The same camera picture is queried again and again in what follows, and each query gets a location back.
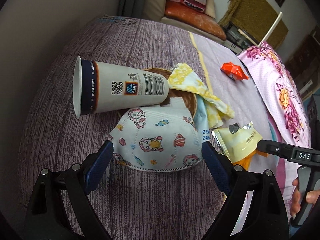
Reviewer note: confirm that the pink floral quilt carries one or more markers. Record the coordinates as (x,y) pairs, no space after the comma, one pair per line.
(286,115)

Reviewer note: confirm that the light blue tissue pack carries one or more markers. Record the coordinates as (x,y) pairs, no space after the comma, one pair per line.
(201,122)

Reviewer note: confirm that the orange seat cushion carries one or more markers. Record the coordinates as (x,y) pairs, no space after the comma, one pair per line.
(181,13)

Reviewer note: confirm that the white paper cup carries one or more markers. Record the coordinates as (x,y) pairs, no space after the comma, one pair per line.
(87,77)

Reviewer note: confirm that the yellow orange snack bag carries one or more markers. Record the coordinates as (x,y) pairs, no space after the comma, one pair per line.
(239,144)

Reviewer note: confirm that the purple striped cloth cover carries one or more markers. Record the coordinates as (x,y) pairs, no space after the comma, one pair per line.
(134,204)

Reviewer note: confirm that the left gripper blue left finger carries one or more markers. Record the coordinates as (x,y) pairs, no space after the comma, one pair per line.
(97,166)

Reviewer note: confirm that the person's right hand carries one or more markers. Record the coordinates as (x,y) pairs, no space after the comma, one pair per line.
(311,198)

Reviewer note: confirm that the orange red snack wrapper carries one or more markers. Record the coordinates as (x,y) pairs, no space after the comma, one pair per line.
(233,71)

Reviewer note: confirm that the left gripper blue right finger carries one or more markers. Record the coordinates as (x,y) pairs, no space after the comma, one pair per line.
(218,165)

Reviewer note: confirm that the yellow brown cloth cover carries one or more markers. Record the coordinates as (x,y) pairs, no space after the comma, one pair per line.
(255,17)

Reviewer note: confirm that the cartoon print face mask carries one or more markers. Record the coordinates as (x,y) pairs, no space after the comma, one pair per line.
(167,143)

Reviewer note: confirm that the yellow white wrapper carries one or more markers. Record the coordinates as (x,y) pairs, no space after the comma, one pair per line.
(185,79)

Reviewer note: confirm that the brown round paper bowl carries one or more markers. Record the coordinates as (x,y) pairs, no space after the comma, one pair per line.
(134,93)

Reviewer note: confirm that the cream armchair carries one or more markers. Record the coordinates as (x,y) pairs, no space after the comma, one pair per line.
(154,10)

